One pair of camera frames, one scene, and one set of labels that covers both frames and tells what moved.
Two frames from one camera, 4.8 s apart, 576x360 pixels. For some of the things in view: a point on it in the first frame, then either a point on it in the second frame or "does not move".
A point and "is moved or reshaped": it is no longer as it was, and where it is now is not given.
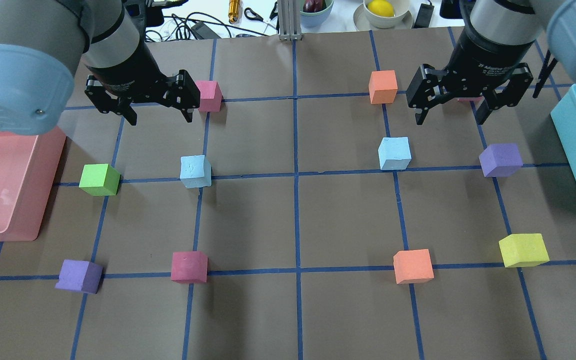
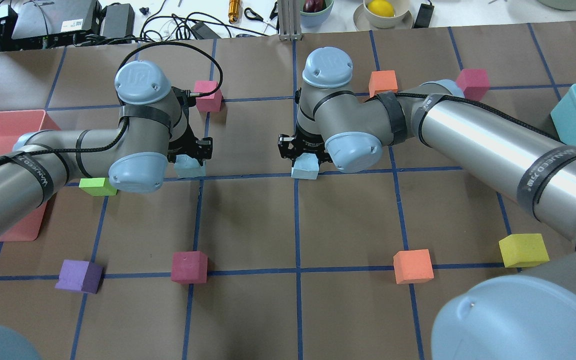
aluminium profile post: x=289 y=20 does not move
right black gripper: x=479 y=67 to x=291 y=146
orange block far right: x=383 y=87 does not move
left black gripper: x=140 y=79 to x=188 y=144
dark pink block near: x=189 y=266 does not move
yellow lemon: x=381 y=7 does not move
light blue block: x=394 y=153 to x=306 y=166
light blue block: x=195 y=171 is moved or reshaped
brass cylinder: x=235 y=11 does not move
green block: x=100 y=179 does not move
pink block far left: x=210 y=96 does not move
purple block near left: x=80 y=275 does not move
